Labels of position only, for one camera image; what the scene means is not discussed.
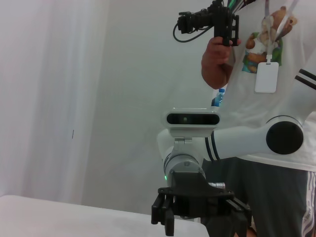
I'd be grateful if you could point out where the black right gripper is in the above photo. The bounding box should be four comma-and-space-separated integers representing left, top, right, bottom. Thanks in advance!
151, 170, 252, 237

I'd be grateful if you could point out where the black handheld control device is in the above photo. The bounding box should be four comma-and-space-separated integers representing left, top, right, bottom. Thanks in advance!
177, 0, 241, 47

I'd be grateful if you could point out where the person's bare forearm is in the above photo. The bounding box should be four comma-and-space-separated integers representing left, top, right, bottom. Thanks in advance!
201, 55, 234, 90

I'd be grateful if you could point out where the person's hand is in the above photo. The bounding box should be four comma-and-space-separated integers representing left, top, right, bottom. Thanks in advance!
204, 36, 234, 66

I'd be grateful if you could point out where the person in white t-shirt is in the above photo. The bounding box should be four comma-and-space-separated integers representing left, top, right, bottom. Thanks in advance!
201, 0, 316, 237

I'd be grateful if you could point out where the blue water bottle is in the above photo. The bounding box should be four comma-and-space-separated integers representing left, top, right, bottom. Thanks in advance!
211, 88, 227, 107

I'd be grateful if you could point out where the white badge holder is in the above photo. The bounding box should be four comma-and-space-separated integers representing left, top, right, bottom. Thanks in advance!
254, 54, 279, 94

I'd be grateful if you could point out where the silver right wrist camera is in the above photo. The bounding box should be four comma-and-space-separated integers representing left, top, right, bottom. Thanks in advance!
161, 107, 220, 139

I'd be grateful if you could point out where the black control device cable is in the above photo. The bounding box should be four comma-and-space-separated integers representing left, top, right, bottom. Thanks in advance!
172, 22, 214, 43

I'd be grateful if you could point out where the light badge lanyard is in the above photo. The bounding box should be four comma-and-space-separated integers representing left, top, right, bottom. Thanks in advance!
263, 0, 298, 62

